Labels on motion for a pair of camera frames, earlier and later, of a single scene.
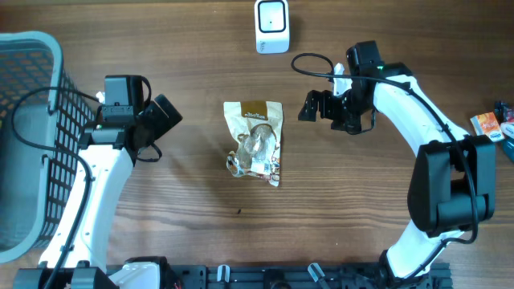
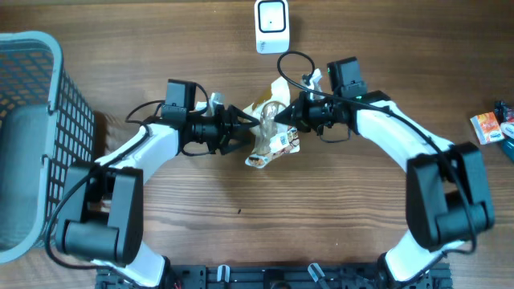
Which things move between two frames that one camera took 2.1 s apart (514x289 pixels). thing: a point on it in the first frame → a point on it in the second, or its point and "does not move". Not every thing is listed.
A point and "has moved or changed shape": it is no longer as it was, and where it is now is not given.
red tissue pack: (507, 128) does not move
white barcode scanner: (271, 19) does not move
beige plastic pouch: (259, 127) has moved or changed shape
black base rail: (314, 276) does not move
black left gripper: (152, 112) → (227, 128)
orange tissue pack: (487, 124) does not move
